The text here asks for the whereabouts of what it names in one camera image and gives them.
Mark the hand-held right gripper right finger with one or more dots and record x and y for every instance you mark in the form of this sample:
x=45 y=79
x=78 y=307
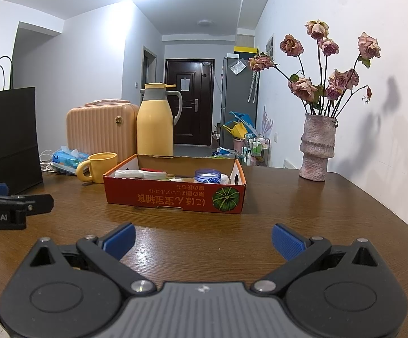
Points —
x=288 y=243

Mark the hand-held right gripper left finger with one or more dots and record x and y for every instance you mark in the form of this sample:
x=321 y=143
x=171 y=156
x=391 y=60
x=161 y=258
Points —
x=121 y=241

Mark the orange cardboard box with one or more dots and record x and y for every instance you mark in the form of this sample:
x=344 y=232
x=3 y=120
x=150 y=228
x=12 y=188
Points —
x=161 y=197

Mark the dark purple lid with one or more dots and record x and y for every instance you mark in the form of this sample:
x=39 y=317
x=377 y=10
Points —
x=207 y=172

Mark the black paper bag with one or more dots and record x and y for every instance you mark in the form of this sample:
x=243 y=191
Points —
x=6 y=137

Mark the red lint brush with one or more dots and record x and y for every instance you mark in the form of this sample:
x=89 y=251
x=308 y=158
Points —
x=154 y=174

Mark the yellow mug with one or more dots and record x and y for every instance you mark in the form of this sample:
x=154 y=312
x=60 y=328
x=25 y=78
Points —
x=101 y=167

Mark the blue tissue pack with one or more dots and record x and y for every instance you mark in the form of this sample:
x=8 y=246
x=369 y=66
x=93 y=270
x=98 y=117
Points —
x=66 y=158

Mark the pink textured vase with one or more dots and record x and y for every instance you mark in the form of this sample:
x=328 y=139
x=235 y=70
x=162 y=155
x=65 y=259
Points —
x=316 y=148

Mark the metal trolley rack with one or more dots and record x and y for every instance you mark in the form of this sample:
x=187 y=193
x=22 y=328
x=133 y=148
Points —
x=256 y=148

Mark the pink bucket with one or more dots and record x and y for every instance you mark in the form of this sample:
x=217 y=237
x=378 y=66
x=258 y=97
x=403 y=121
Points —
x=238 y=144

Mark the peach ribbed suitcase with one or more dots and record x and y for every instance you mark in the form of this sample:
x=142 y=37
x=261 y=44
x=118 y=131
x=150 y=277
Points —
x=98 y=130

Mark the yellow thermos jug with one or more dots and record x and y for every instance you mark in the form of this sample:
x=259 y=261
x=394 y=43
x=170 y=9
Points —
x=154 y=130

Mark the yellow watering can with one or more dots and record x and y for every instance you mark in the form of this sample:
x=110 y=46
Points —
x=239 y=131

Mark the blue plastic hanger rack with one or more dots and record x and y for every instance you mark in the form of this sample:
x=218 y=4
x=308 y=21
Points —
x=240 y=116

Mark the dark brown door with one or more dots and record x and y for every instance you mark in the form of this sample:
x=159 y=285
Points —
x=189 y=119

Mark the bunch of dried roses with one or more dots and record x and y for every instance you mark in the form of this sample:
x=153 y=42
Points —
x=302 y=88

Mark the grey refrigerator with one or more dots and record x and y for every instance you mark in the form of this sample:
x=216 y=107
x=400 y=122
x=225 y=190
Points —
x=232 y=95

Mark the hanging folded umbrellas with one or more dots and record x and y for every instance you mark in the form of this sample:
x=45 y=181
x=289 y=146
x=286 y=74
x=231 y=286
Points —
x=253 y=88

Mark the clear plastic bag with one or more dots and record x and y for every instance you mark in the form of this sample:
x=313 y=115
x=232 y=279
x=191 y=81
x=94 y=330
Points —
x=237 y=67

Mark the yellow box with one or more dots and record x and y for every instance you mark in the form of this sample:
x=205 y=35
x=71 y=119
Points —
x=244 y=48

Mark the round ceiling lamp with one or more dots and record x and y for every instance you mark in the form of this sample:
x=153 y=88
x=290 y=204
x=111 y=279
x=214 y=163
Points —
x=205 y=24

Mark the wall picture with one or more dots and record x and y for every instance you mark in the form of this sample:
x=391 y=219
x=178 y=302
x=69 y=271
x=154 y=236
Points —
x=270 y=45

